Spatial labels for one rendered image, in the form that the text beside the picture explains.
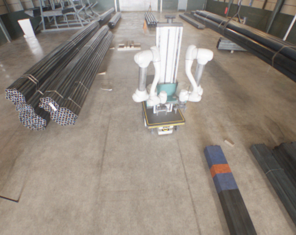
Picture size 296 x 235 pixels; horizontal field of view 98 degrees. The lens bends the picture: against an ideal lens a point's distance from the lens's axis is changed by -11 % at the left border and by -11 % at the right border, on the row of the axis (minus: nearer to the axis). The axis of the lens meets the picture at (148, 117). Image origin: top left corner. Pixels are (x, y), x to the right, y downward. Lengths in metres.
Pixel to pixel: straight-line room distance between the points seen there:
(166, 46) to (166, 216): 2.23
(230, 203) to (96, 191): 1.78
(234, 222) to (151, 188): 1.10
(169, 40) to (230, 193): 2.18
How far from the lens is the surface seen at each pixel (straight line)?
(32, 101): 3.10
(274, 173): 2.84
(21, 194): 2.85
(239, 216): 2.25
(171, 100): 2.35
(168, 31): 2.13
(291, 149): 2.95
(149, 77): 2.69
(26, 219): 2.65
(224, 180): 2.34
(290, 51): 3.52
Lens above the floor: 2.10
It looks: 43 degrees down
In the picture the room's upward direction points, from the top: straight up
